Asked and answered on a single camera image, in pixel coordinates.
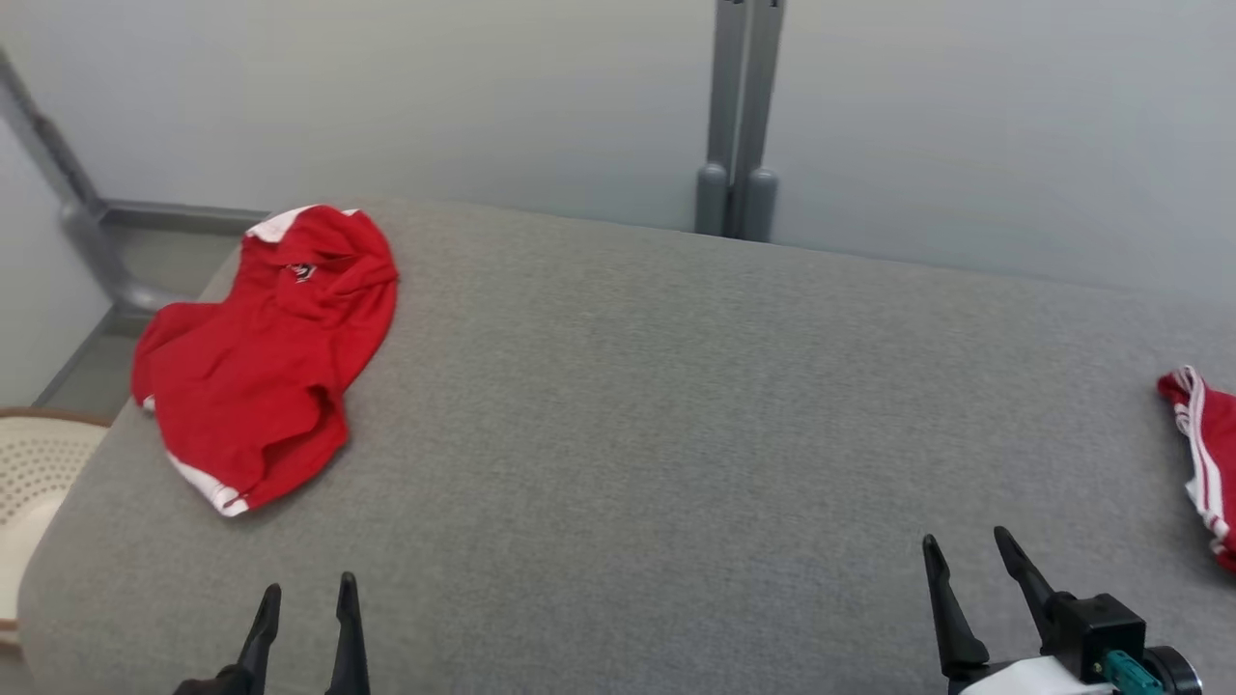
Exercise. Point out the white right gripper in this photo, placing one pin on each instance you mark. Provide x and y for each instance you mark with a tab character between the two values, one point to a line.
1024	681

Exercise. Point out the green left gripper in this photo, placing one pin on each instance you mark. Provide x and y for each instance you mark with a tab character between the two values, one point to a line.
208	683

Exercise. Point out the red shorts with white trim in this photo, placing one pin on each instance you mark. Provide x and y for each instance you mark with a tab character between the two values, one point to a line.
261	386

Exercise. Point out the red basketball jersey number 23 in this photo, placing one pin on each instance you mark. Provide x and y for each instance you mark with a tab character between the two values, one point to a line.
1212	454

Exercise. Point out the cream perforated laundry basket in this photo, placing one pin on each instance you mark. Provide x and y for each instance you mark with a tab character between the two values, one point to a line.
34	473

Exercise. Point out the grey fabric sofa cushion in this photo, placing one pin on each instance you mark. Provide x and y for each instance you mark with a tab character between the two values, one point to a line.
628	434

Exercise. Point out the grey metal frame rail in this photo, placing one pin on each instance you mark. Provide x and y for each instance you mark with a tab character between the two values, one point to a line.
87	241

